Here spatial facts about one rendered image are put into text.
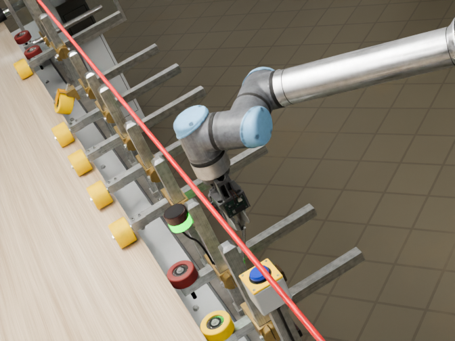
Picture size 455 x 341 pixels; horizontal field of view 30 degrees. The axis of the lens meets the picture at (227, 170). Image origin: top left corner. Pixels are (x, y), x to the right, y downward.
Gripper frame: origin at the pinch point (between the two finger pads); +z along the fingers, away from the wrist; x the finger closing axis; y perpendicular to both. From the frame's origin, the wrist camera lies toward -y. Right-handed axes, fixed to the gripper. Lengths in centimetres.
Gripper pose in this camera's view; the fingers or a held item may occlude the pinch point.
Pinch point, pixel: (238, 224)
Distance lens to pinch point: 219.1
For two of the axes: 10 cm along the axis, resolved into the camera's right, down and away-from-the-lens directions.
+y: 3.9, 4.3, -8.1
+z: 3.5, 7.5, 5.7
